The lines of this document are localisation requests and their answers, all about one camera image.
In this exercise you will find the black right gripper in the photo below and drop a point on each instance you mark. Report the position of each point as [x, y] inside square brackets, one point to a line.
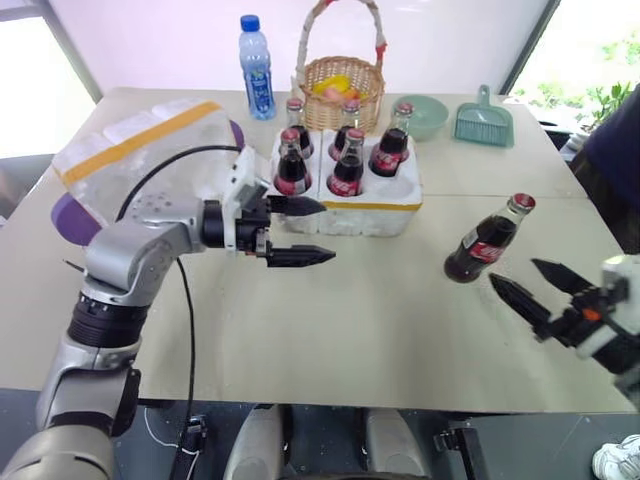
[582, 317]

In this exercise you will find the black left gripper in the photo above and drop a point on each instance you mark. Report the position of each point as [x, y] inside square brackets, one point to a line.
[252, 227]

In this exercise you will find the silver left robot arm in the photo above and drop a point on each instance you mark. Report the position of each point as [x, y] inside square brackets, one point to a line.
[125, 245]

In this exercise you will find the glass cola bottle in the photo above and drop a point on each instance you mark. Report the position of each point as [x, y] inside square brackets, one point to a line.
[391, 150]
[345, 120]
[292, 172]
[301, 130]
[346, 172]
[480, 250]

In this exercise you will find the white foam bottle crate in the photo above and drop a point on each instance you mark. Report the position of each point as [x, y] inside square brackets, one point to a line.
[370, 205]

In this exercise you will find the orange toy fruit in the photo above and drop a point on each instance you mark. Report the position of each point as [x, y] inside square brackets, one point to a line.
[352, 94]

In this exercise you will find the yellow toy fruit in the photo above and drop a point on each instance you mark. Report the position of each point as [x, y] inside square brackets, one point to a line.
[332, 82]

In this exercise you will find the blue-capped plastic water bottle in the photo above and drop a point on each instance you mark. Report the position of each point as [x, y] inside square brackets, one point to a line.
[259, 75]

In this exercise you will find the person in dark clothes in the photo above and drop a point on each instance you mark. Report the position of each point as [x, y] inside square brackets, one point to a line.
[615, 145]

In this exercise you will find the light green bowl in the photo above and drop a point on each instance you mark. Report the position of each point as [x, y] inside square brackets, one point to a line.
[425, 120]

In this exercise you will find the green dustpan with brush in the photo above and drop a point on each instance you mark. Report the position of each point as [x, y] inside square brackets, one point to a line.
[482, 125]

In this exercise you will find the white sneaker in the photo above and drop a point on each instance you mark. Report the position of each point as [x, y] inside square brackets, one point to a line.
[617, 457]

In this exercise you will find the green plants outside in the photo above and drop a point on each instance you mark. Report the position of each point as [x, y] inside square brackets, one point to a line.
[600, 95]

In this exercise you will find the grey rounded shape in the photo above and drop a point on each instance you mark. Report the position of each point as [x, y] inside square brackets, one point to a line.
[255, 445]
[395, 445]

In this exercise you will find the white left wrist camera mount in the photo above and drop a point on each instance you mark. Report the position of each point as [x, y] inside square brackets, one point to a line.
[246, 172]

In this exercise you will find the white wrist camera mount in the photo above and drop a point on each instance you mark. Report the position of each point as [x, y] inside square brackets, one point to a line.
[619, 267]
[246, 172]

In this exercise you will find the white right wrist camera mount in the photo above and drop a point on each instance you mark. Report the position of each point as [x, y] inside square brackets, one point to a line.
[619, 267]

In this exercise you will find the black metal bracket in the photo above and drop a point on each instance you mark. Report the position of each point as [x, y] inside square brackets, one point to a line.
[457, 450]

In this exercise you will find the dark window frame post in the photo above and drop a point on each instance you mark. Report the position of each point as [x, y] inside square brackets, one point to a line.
[532, 40]
[75, 50]

